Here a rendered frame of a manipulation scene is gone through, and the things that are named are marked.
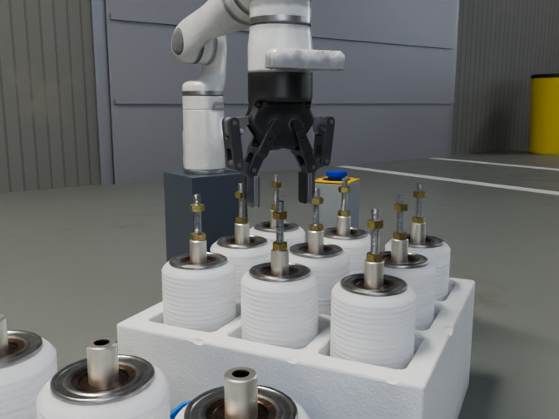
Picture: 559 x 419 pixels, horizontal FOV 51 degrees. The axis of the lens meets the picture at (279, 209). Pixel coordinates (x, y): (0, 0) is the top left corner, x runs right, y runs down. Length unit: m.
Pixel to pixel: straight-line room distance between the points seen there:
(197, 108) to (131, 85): 2.17
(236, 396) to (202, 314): 0.36
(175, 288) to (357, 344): 0.24
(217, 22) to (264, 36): 0.53
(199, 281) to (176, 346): 0.08
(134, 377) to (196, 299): 0.29
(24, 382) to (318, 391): 0.30
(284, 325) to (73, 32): 2.87
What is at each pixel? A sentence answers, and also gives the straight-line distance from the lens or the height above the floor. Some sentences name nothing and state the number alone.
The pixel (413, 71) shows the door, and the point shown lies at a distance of 4.89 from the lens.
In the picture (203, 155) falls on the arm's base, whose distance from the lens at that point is 1.29.
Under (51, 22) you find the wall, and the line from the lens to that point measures 3.38.
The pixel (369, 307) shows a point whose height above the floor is 0.24.
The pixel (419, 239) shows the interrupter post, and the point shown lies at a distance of 0.89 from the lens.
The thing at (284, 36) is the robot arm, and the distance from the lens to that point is 0.65.
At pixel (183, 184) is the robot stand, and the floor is 0.28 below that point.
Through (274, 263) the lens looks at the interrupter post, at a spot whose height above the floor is 0.26.
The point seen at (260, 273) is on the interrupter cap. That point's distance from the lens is 0.71.
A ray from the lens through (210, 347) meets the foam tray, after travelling 0.70.
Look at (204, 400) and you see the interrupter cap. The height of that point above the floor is 0.25.
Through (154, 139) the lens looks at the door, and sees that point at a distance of 3.50.
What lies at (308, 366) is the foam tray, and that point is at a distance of 0.65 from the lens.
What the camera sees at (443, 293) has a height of 0.18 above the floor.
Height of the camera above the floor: 0.46
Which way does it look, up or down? 10 degrees down
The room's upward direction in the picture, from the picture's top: straight up
